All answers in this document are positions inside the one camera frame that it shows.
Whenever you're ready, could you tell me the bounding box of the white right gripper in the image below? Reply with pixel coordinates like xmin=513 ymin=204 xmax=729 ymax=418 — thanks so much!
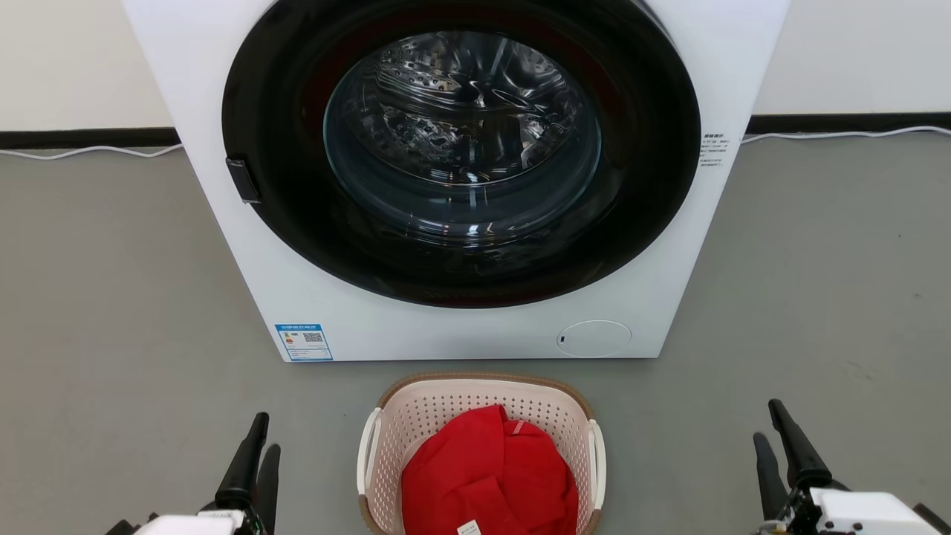
xmin=753 ymin=399 xmax=926 ymax=535

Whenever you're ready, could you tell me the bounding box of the blue energy label sticker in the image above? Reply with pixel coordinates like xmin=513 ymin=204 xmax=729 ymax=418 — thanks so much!
xmin=274 ymin=323 xmax=334 ymax=363

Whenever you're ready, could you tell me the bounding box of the white front-load washing machine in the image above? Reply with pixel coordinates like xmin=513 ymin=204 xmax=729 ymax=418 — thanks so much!
xmin=123 ymin=0 xmax=792 ymax=363

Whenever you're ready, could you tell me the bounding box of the red garment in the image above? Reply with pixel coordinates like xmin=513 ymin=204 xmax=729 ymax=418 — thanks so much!
xmin=401 ymin=405 xmax=580 ymax=535

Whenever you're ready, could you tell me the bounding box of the small printed text sticker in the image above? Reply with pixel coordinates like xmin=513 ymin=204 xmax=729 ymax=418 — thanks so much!
xmin=698 ymin=132 xmax=730 ymax=169

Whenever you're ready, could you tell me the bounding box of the black washer door handle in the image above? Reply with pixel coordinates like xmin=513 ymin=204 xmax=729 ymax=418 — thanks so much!
xmin=226 ymin=156 xmax=262 ymax=204

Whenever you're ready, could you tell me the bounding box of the round white filter cover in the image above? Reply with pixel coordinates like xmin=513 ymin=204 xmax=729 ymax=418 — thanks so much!
xmin=556 ymin=320 xmax=633 ymax=358

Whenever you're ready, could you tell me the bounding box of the black round washer door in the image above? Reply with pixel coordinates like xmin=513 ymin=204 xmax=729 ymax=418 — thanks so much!
xmin=221 ymin=0 xmax=701 ymax=309

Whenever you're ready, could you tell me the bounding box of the steel washer drum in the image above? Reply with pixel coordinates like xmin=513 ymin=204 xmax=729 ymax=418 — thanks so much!
xmin=325 ymin=31 xmax=602 ymax=246

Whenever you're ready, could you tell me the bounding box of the cream perforated laundry basket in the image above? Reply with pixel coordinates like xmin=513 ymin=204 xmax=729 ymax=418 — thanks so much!
xmin=357 ymin=372 xmax=607 ymax=535

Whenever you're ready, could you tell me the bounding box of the white power cable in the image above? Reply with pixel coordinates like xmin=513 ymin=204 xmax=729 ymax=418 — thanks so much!
xmin=0 ymin=143 xmax=184 ymax=161
xmin=741 ymin=126 xmax=951 ymax=145

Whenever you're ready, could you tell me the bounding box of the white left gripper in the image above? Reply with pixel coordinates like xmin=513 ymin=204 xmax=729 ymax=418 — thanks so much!
xmin=134 ymin=412 xmax=282 ymax=535

